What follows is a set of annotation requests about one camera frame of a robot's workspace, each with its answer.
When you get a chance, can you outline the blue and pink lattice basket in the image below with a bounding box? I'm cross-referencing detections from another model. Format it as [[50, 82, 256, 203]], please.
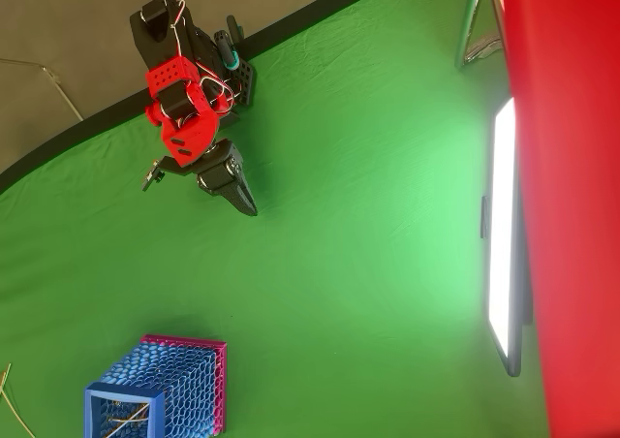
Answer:
[[83, 333, 228, 438]]

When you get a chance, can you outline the black gripper camera mount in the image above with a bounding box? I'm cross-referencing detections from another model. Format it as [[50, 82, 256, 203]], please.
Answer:
[[140, 155, 195, 192]]

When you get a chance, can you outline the black and teal clamp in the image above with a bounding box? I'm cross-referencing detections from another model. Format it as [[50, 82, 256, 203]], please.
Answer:
[[214, 15, 243, 71]]

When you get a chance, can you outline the thin floor cable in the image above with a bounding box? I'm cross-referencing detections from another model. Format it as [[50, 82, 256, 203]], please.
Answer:
[[0, 57, 84, 122]]

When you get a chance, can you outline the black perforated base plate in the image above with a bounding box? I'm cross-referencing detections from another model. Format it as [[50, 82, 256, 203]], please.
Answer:
[[226, 57, 258, 110]]

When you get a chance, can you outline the green table cloth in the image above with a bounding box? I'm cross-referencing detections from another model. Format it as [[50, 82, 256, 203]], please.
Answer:
[[0, 0, 553, 438]]

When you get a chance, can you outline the chrome tube stand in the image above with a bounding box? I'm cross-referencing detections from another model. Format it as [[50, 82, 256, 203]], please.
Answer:
[[453, 0, 508, 71]]

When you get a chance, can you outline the black monitor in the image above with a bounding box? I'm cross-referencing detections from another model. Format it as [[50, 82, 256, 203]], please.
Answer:
[[480, 96, 534, 379]]

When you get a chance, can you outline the large red object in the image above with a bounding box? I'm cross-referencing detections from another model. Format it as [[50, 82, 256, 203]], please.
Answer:
[[493, 0, 620, 438]]

